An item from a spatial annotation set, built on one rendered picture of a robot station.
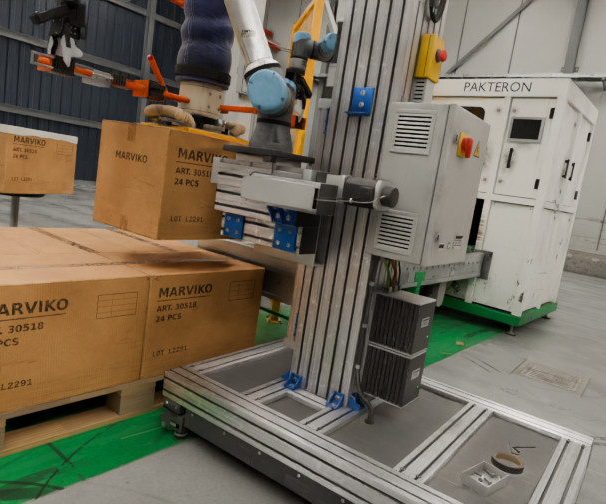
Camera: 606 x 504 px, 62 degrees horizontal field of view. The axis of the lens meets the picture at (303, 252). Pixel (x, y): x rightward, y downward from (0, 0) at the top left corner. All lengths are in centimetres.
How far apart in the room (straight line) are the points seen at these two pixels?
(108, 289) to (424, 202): 107
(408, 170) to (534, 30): 1007
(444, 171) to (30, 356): 135
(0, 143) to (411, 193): 260
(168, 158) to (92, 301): 55
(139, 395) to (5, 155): 191
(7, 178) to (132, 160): 160
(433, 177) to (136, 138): 108
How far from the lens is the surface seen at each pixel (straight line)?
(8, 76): 1324
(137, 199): 195
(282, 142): 167
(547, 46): 1137
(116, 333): 189
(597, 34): 1127
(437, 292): 374
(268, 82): 155
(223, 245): 254
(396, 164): 156
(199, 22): 215
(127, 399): 202
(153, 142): 190
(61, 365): 183
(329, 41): 212
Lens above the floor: 96
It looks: 8 degrees down
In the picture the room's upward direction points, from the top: 9 degrees clockwise
